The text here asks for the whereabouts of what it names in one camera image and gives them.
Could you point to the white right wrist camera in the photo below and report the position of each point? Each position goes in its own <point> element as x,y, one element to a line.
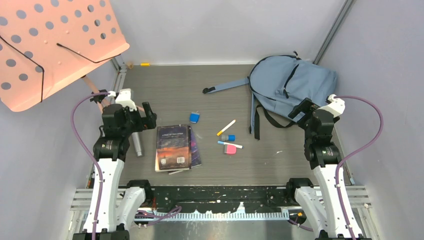
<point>335,105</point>

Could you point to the pink eraser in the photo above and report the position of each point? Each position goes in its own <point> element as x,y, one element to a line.
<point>230,149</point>

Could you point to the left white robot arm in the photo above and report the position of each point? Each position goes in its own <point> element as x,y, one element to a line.
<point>106,219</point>

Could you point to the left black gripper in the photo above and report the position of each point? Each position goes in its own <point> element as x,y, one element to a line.
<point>144,123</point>

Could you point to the yellow white marker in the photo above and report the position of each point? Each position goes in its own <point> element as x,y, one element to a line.
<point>226,127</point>

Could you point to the dark sunset cover book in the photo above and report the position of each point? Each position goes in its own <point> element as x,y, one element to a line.
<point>173,148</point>

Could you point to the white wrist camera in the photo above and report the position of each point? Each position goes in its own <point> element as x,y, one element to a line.
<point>335,105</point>
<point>125,98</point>

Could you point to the blue pencil sharpener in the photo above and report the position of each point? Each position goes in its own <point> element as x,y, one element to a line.
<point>194,117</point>

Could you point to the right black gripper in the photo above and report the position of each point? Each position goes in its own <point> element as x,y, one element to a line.
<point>307,106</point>

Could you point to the silver metal cylinder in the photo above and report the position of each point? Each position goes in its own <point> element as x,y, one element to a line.
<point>137,143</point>

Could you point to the blue white pen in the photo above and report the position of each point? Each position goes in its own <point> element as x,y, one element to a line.
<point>230,144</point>

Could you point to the purple cover book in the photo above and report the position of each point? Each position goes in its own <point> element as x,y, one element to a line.
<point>195,155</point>

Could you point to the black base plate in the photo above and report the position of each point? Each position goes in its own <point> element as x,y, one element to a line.
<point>221,199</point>

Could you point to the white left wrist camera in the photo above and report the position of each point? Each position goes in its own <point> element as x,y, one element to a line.
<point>125,98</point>

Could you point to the light blue backpack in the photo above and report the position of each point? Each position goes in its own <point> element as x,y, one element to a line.
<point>278,83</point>

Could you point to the pink perforated music stand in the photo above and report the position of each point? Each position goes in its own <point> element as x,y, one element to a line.
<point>46,45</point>

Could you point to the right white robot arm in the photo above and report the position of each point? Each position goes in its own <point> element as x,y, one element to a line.
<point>329,213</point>

